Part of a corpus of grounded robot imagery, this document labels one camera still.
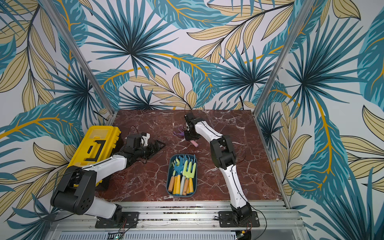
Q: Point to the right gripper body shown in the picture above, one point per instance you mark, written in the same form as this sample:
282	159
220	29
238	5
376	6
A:
190	134

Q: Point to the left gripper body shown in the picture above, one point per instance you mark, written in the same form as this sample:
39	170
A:
146	151

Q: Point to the purple rake pink handle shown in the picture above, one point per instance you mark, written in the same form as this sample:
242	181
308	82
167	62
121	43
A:
180	134

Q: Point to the green fork yellow handle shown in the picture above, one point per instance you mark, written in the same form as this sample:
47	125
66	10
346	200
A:
187	175

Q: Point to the light blue fork rake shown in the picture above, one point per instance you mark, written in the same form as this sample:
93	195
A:
182	183

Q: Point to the green rake wooden handle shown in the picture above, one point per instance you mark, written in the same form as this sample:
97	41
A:
172	180

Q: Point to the teal claw rake yellow handle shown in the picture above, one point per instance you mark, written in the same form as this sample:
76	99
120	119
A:
183	160

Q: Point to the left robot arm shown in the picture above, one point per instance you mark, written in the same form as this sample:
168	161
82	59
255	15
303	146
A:
75	192

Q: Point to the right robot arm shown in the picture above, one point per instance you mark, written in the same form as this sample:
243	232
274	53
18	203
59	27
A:
224	158

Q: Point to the teal storage tray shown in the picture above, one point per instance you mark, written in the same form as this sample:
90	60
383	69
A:
171	169

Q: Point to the yellow toolbox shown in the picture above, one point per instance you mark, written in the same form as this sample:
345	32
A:
97	152

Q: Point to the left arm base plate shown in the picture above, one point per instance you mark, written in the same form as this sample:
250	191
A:
123	220

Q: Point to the aluminium rail frame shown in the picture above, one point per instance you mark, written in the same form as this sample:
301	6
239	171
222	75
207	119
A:
184	220

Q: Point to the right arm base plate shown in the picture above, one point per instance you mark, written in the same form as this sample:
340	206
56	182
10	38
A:
227	219

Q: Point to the left metal corner post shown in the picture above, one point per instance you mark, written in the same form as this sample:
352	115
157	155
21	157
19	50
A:
58	21

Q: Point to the metal corner post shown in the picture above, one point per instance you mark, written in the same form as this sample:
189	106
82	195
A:
291	37
58	21

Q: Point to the right metal corner post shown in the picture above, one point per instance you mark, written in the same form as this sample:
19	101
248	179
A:
291	37

